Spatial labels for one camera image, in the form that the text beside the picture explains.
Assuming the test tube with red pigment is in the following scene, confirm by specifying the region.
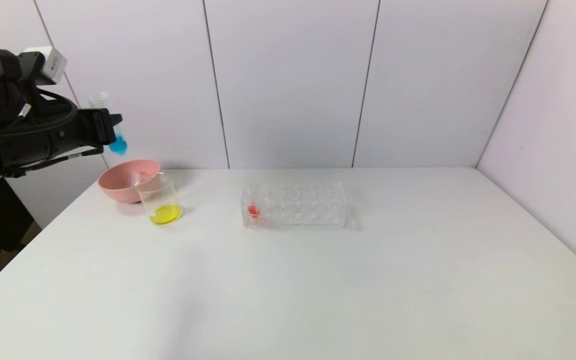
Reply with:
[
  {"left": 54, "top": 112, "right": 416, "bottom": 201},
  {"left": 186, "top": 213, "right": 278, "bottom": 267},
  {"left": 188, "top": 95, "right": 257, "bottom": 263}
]
[{"left": 245, "top": 181, "right": 262, "bottom": 219}]

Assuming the clear glass beaker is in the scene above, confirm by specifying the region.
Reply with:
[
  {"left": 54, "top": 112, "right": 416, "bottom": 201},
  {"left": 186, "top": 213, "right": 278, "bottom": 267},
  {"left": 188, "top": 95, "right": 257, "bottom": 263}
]
[{"left": 135, "top": 172, "right": 185, "bottom": 226}]

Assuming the clear acrylic test tube rack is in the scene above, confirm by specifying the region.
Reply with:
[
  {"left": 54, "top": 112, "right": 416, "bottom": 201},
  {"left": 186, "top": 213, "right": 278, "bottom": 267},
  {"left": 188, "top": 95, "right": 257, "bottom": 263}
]
[{"left": 241, "top": 180, "right": 350, "bottom": 229}]

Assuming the thin black camera cable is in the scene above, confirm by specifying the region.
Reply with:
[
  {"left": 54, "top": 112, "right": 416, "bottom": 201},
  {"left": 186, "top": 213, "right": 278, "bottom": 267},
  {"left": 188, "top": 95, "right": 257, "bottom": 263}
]
[{"left": 18, "top": 89, "right": 80, "bottom": 134}]

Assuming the test tube with blue pigment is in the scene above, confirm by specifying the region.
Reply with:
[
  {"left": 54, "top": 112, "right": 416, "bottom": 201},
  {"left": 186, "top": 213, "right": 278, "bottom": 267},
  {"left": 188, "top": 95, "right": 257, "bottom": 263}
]
[{"left": 88, "top": 92, "right": 129, "bottom": 156}]

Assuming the pink plastic bowl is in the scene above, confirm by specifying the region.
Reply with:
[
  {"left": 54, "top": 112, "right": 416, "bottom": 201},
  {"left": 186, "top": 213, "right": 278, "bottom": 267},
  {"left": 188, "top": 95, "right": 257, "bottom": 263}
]
[{"left": 98, "top": 159, "right": 163, "bottom": 204}]

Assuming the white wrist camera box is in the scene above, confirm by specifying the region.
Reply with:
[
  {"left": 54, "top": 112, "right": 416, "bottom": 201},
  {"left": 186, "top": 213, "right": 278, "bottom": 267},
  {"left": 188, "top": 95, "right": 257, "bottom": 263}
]
[{"left": 22, "top": 46, "right": 68, "bottom": 86}]

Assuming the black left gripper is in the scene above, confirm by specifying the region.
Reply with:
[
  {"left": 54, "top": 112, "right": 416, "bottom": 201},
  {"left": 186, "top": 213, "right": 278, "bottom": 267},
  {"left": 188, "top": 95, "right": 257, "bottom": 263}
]
[{"left": 39, "top": 107, "right": 123, "bottom": 166}]

